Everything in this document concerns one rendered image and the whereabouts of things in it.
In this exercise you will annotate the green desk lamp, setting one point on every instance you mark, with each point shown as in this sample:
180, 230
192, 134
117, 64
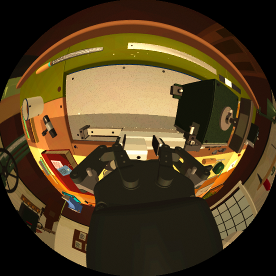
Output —
270, 111

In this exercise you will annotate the cream sheet with holes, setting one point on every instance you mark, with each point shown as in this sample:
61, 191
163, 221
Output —
231, 165

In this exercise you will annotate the white enamel mug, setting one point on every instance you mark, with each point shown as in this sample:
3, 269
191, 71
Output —
35, 106

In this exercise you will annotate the grey base plate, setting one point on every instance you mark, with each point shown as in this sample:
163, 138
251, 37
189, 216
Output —
120, 97

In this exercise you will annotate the brown notice board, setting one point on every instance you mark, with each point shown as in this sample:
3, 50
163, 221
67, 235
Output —
78, 243

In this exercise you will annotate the blue teal device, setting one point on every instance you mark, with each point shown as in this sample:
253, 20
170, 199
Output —
73, 202

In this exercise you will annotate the small grey wedge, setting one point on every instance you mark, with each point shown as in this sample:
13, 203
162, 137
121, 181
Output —
222, 149
214, 152

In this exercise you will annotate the dark bracket with white pin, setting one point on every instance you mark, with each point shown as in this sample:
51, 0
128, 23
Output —
176, 91
252, 131
192, 138

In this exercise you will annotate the dark grey end stop block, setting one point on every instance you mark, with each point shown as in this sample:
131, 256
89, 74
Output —
84, 132

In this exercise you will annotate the brown panelled door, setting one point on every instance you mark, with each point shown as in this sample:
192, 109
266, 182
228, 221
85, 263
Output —
237, 47

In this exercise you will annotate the black floor machine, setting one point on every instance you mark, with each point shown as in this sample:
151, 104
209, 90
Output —
28, 215

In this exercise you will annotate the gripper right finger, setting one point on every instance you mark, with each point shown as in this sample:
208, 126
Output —
166, 155

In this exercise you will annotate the grey slide rail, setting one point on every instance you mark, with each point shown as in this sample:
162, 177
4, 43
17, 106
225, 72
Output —
103, 131

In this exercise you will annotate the blue paper tag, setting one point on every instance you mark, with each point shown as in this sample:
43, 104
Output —
64, 170

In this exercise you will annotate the green round tin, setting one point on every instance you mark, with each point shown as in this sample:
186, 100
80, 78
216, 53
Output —
218, 167

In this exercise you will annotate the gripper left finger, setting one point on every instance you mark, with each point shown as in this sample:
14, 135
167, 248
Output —
120, 159

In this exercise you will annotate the pink paper slip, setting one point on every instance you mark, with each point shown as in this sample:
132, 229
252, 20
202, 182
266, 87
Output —
56, 164

